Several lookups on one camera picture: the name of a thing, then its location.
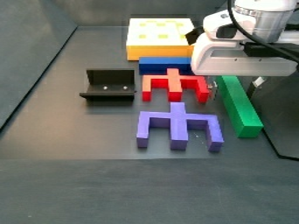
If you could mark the black angle bracket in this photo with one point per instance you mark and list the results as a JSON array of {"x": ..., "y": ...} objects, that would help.
[{"x": 109, "y": 85}]

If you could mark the green rectangular block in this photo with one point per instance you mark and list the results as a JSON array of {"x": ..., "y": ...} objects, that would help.
[{"x": 241, "y": 113}]

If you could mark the yellow board with slots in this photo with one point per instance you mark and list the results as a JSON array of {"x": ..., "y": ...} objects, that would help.
[{"x": 157, "y": 37}]

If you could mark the blue rectangular block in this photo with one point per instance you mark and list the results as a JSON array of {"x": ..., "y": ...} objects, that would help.
[{"x": 156, "y": 65}]

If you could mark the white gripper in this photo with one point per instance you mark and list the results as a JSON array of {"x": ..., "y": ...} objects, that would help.
[{"x": 245, "y": 42}]

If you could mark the purple fork-shaped block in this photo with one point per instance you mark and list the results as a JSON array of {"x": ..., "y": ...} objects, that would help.
[{"x": 179, "y": 122}]

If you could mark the red fork-shaped block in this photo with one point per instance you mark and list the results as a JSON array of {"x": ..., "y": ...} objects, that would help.
[{"x": 175, "y": 83}]

